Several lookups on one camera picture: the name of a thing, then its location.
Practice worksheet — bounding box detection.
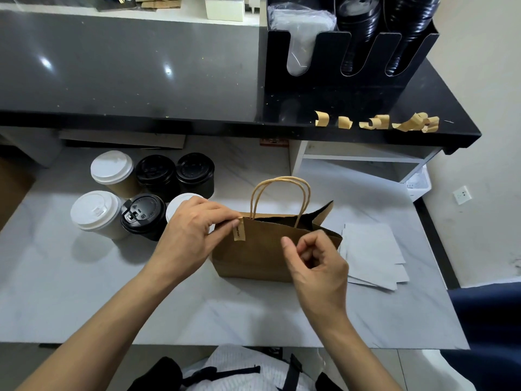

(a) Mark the person's right hand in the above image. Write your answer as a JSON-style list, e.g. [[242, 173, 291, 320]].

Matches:
[[281, 229, 351, 324]]

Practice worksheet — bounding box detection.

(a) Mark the white support panel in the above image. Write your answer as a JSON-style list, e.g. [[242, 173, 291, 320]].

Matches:
[[0, 126, 65, 168]]

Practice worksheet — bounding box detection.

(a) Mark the white small appliance on floor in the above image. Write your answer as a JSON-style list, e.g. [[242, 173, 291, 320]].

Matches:
[[403, 162, 433, 202]]

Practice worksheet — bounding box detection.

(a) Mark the person's left forearm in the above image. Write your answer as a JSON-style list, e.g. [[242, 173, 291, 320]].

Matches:
[[16, 263, 188, 391]]

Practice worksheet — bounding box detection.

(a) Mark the black acrylic organizer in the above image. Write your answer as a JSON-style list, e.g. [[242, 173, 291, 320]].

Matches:
[[262, 0, 441, 108]]

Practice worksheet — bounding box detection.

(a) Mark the white wall socket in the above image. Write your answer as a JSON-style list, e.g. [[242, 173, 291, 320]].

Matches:
[[453, 185, 473, 206]]

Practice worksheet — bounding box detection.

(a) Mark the black body harness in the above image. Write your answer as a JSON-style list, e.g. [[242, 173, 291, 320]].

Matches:
[[126, 354, 343, 391]]

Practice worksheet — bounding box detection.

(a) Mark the plastic wrapped white pack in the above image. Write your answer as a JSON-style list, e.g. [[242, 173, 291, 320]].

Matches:
[[267, 2, 337, 77]]

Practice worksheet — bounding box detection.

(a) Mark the person's white shirt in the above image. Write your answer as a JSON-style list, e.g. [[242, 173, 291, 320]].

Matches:
[[183, 344, 331, 391]]

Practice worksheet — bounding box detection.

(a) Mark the stack of white paper sheets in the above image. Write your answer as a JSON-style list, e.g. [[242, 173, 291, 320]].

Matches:
[[338, 221, 410, 292]]

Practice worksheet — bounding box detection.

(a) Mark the person's left hand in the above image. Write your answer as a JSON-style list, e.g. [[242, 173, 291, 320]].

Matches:
[[147, 197, 244, 283]]

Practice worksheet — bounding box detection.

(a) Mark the white box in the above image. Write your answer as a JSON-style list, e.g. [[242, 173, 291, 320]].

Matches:
[[204, 0, 245, 23]]

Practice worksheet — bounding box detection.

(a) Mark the brown paper bag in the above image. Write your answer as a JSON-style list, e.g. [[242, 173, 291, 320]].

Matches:
[[212, 175, 344, 282], [0, 154, 35, 231]]

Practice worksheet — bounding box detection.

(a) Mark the row of tan tape strips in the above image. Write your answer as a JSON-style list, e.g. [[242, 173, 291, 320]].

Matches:
[[314, 110, 441, 134]]

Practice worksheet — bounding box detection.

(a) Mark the group of lidded coffee cups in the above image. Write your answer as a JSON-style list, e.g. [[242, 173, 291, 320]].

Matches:
[[70, 150, 217, 242]]

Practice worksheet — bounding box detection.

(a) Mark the person's right forearm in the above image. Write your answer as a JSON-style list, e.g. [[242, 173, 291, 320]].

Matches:
[[313, 307, 404, 391]]

